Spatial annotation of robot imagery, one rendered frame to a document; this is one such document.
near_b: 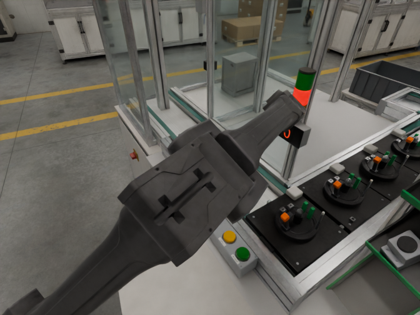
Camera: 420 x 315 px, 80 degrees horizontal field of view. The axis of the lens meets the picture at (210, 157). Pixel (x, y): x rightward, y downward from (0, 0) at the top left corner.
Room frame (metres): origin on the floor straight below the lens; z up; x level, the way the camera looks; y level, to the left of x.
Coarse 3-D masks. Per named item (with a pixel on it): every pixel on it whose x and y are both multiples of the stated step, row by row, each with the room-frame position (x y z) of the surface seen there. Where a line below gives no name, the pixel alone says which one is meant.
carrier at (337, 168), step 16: (320, 176) 0.74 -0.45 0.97; (336, 176) 0.70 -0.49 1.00; (352, 176) 0.67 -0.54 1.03; (304, 192) 0.65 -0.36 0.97; (320, 192) 0.65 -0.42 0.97; (352, 192) 0.63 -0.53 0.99; (368, 192) 0.65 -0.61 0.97; (320, 208) 0.58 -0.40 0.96; (336, 208) 0.57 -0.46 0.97; (352, 208) 0.57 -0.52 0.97; (368, 208) 0.57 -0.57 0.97; (352, 224) 0.50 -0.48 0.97
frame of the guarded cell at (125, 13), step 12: (120, 0) 1.08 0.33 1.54; (96, 12) 1.50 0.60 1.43; (132, 36) 1.09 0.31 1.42; (132, 48) 1.09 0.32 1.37; (108, 60) 1.50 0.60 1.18; (132, 60) 1.08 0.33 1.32; (132, 72) 1.10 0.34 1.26; (204, 84) 1.86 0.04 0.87; (144, 96) 1.09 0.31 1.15; (120, 108) 1.50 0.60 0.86; (144, 108) 1.09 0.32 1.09; (132, 120) 1.31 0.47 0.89; (144, 120) 1.08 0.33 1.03; (144, 132) 1.10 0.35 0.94; (156, 144) 1.10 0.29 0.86
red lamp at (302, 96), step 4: (296, 92) 0.72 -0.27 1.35; (300, 92) 0.71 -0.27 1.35; (304, 92) 0.70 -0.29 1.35; (308, 92) 0.71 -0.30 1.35; (296, 96) 0.71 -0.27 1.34; (300, 96) 0.71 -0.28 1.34; (304, 96) 0.70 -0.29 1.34; (308, 96) 0.71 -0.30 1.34; (300, 100) 0.71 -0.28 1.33; (304, 100) 0.70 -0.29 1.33; (308, 100) 0.72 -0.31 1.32; (304, 104) 0.71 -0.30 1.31
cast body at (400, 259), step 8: (408, 232) 0.28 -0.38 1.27; (392, 240) 0.27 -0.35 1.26; (400, 240) 0.26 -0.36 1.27; (408, 240) 0.26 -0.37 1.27; (416, 240) 0.26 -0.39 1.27; (384, 248) 0.27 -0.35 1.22; (392, 248) 0.26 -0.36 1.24; (400, 248) 0.25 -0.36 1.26; (408, 248) 0.24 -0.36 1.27; (416, 248) 0.24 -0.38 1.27; (384, 256) 0.26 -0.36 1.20; (392, 256) 0.25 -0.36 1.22; (400, 256) 0.24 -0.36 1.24; (408, 256) 0.24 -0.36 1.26; (416, 256) 0.23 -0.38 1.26; (392, 264) 0.24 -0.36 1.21; (400, 264) 0.24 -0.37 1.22; (408, 264) 0.24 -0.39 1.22
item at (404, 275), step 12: (408, 216) 0.33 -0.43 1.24; (384, 228) 0.31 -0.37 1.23; (396, 228) 0.32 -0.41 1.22; (408, 228) 0.31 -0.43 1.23; (372, 240) 0.30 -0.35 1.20; (384, 240) 0.30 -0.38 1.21; (384, 264) 0.25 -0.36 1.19; (396, 276) 0.23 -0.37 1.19; (408, 276) 0.23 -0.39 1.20; (408, 288) 0.21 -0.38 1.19
